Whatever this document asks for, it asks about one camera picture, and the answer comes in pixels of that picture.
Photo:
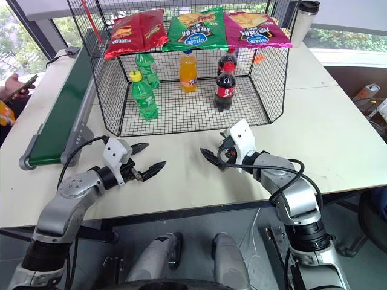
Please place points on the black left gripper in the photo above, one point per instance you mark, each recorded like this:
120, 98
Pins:
129, 170

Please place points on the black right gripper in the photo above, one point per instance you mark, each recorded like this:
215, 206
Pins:
228, 151

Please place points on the black smartphone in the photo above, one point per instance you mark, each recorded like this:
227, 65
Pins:
24, 86

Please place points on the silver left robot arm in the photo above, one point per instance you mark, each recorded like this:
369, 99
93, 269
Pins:
63, 208

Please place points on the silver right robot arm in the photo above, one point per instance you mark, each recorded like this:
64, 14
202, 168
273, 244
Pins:
297, 196

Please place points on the green conveyor belt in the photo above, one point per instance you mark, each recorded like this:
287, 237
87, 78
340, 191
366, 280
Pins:
62, 105

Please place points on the person's bare hand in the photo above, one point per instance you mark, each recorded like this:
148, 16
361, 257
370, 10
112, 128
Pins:
13, 87

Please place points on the cola bottle red cap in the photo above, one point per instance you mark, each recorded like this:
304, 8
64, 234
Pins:
224, 60
224, 89

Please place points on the green soda bottle yellow cap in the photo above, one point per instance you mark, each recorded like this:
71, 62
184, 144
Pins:
145, 99

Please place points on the orange soda bottle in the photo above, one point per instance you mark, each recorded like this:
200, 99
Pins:
188, 74

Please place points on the small orange object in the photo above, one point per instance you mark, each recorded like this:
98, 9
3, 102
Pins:
260, 59

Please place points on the silver left robot thigh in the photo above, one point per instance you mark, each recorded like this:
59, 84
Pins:
157, 256

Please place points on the silver robot thigh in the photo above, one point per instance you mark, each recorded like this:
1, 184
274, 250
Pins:
157, 256
229, 256

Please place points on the silver right robot thigh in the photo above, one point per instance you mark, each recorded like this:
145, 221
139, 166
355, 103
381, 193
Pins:
229, 256

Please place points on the green chip bag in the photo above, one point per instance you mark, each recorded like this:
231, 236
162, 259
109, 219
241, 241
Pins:
196, 33

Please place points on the magenta chip bag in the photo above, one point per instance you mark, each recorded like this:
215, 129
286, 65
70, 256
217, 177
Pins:
257, 31

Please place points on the red chip bag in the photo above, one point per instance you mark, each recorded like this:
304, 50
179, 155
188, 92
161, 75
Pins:
133, 33

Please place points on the grey power adapter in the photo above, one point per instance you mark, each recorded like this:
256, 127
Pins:
72, 50

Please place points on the white tumbler black lid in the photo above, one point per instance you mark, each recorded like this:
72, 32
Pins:
302, 25

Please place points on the orange snack packet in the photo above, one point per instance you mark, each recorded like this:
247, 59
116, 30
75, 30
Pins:
6, 113

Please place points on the red plastic stick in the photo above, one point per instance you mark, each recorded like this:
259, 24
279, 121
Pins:
93, 21

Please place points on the black office chair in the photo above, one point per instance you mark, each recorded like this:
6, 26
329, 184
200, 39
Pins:
373, 211

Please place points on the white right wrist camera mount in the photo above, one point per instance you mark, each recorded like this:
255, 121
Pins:
242, 136

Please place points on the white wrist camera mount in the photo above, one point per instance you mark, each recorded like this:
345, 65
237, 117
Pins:
242, 136
113, 152

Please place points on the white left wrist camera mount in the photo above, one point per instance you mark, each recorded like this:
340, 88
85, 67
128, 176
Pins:
113, 152

